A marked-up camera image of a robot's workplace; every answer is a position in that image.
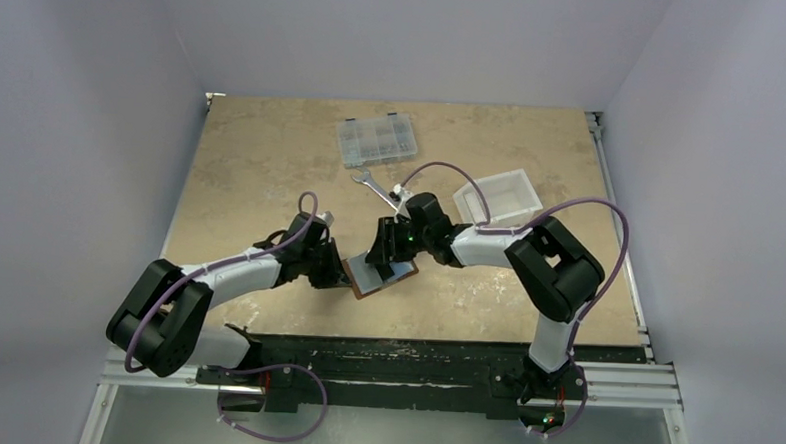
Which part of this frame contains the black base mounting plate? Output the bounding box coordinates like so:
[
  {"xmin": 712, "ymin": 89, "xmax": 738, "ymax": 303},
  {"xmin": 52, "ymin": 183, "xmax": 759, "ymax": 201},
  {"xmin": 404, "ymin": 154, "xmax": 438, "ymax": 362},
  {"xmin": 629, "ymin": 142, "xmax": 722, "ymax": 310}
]
[{"xmin": 197, "ymin": 334, "xmax": 588, "ymax": 427}]

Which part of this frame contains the brown leather card holder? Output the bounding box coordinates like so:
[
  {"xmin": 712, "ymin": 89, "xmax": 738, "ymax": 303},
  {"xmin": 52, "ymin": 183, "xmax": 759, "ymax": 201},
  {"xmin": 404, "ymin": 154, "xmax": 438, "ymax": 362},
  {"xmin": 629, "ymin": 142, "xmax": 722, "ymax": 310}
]
[{"xmin": 342, "ymin": 252, "xmax": 419, "ymax": 300}]

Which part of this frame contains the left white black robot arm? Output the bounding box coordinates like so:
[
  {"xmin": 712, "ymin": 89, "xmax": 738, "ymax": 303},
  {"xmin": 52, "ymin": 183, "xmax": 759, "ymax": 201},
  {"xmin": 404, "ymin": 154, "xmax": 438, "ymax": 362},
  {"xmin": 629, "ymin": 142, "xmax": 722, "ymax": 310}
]
[{"xmin": 105, "ymin": 212, "xmax": 351, "ymax": 385}]

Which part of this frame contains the clear plastic screw organizer box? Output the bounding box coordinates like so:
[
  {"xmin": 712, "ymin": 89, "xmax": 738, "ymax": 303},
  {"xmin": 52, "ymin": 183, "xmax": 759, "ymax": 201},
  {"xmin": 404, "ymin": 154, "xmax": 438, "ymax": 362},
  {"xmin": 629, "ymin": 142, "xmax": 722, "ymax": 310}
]
[{"xmin": 336, "ymin": 112, "xmax": 418, "ymax": 168}]

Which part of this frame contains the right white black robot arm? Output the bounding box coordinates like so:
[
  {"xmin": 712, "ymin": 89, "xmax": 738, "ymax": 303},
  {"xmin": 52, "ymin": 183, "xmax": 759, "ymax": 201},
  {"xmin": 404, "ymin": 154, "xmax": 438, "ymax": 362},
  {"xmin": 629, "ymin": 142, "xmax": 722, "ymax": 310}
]
[{"xmin": 364, "ymin": 192, "xmax": 614, "ymax": 396}]

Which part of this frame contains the silver open-end wrench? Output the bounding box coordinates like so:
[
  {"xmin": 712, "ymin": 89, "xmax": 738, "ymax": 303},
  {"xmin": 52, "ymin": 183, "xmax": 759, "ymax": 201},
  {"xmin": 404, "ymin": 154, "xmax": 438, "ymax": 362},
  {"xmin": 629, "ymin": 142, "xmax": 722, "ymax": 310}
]
[{"xmin": 350, "ymin": 167, "xmax": 399, "ymax": 211}]

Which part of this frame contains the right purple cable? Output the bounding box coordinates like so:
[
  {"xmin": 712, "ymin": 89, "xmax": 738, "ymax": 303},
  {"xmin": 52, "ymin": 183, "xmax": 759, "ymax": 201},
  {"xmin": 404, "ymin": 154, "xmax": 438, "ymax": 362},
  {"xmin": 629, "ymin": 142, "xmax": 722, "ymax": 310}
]
[{"xmin": 387, "ymin": 159, "xmax": 633, "ymax": 444}]

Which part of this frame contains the white plastic bin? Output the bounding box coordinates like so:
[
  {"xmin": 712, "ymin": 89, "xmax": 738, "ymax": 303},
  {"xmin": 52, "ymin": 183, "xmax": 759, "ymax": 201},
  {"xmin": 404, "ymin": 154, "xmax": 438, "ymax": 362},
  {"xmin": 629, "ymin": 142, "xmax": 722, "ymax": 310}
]
[{"xmin": 453, "ymin": 168, "xmax": 544, "ymax": 229}]

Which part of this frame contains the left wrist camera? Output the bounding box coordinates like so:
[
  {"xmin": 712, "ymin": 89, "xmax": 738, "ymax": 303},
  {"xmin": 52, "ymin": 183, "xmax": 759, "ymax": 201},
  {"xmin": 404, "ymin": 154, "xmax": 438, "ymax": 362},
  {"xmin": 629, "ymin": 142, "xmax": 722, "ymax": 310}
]
[{"xmin": 317, "ymin": 211, "xmax": 334, "ymax": 227}]

